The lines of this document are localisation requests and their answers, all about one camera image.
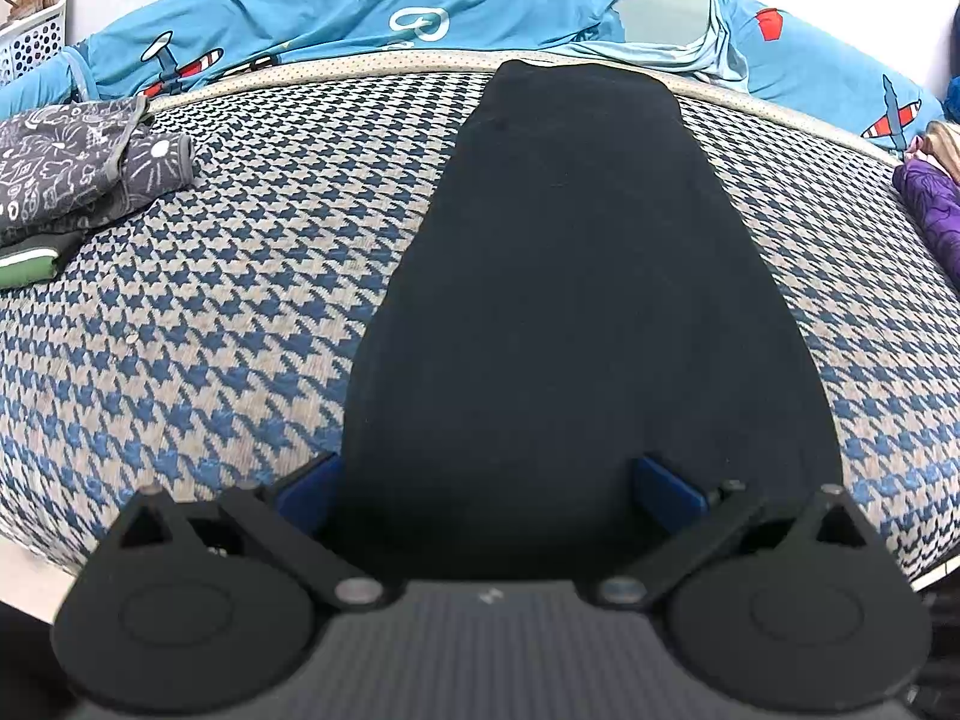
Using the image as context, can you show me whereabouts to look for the purple floral garment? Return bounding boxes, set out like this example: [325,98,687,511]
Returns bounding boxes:
[893,160,960,286]

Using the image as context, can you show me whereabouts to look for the white perforated laundry basket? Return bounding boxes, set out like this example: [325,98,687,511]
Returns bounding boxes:
[0,0,70,85]

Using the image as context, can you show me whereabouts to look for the black t-shirt red lettering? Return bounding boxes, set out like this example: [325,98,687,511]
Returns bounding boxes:
[322,62,841,580]

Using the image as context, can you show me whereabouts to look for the green white folded garment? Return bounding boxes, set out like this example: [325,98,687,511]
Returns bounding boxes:
[0,232,86,291]

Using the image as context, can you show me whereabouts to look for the houndstooth blue white mattress cover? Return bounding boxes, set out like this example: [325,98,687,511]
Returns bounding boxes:
[2,50,958,575]

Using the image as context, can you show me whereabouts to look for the grey patterned folded clothes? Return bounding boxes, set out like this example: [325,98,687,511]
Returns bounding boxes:
[2,96,194,244]

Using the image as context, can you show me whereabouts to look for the blue airplane print bedsheet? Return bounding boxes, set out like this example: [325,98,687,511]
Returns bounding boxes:
[2,0,958,153]

